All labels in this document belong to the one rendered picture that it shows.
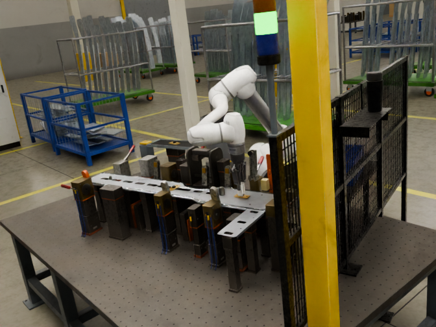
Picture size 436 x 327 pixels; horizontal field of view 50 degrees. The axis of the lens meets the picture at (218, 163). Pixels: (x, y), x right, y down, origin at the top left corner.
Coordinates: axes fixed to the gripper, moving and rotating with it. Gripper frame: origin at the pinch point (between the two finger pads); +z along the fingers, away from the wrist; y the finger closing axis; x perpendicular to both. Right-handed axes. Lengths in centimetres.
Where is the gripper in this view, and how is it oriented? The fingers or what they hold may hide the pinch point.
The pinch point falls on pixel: (241, 189)
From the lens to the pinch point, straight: 247.6
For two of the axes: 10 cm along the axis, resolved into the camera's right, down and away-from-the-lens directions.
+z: 1.1, 9.4, 3.1
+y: -5.4, 3.2, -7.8
